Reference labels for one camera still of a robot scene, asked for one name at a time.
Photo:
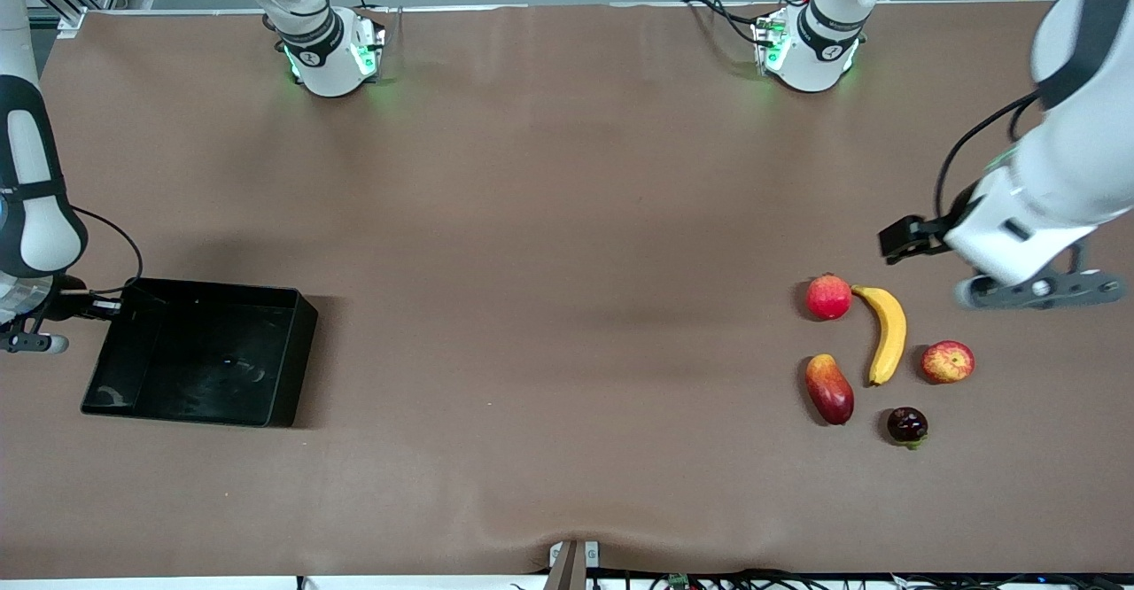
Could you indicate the black plastic box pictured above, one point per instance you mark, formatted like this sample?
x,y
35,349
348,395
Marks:
x,y
204,360

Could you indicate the dark purple mangosteen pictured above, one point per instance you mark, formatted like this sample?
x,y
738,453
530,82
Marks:
x,y
907,424

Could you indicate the brown table cover mat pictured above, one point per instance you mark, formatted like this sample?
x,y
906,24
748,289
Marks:
x,y
532,351

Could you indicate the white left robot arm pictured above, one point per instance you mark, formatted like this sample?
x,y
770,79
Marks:
x,y
1090,147

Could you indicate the aluminium frame profile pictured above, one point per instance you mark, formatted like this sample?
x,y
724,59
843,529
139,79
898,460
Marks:
x,y
71,19

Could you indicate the red yellow mango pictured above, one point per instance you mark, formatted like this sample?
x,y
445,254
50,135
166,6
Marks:
x,y
830,391

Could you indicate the grey camera stand pole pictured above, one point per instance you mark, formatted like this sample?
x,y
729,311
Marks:
x,y
567,572

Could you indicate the white table edge bracket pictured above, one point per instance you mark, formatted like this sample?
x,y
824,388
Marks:
x,y
592,555

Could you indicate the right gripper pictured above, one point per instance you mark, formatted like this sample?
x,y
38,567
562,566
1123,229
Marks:
x,y
69,305

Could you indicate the yellow banana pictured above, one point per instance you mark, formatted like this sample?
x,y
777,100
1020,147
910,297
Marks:
x,y
890,333

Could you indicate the red yellow apple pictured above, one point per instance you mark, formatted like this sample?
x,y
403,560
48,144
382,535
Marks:
x,y
948,362

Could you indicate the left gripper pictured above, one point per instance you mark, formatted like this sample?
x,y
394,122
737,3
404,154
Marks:
x,y
930,230

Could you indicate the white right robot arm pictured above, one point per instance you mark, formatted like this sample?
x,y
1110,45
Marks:
x,y
44,236

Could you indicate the red pomegranate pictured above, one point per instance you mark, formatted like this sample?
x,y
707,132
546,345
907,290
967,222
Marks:
x,y
828,298

